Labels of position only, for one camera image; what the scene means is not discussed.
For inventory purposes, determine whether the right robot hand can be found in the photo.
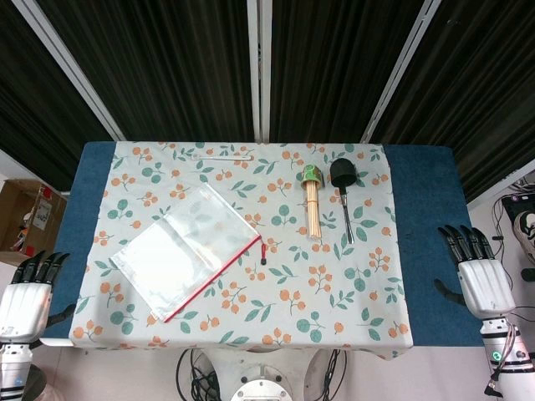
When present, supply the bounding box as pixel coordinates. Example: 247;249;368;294
433;224;517;323

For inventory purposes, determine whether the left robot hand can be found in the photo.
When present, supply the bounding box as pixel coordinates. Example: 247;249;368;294
0;250;77;344

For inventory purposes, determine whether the clear zipper pouch red trim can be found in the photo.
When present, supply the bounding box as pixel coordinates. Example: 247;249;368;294
109;183;269;325

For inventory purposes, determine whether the floral print tablecloth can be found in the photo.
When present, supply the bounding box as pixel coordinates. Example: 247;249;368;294
69;140;415;361

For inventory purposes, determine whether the black and white sneaker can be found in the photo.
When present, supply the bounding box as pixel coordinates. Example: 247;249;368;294
512;211;535;266

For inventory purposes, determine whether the cardboard box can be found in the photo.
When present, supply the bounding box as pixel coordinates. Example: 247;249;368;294
0;179;69;254

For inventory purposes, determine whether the blue table cover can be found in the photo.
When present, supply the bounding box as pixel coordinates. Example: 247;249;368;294
41;140;486;348

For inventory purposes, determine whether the black cup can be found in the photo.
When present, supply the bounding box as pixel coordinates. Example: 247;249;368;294
329;158;359;188

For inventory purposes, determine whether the bamboo skewer bundle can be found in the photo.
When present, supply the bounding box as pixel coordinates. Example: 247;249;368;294
306;179;324;241

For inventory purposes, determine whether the black ribbed panel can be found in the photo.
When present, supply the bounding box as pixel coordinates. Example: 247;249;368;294
0;0;119;194
269;0;432;144
369;0;535;202
35;0;257;142

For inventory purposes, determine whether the green paper cup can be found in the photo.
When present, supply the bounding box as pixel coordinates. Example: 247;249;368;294
300;164;326;190

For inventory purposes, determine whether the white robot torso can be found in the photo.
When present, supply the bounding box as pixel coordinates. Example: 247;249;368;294
208;348;319;401

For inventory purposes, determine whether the right arm wrist cable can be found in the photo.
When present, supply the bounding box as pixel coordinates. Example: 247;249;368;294
484;317;522;398

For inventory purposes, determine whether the black floor cable bundle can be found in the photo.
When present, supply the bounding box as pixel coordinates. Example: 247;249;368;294
175;348;223;401
307;348;349;401

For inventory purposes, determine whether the white frame post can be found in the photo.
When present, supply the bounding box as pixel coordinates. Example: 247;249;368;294
23;0;127;142
360;0;443;143
246;0;273;143

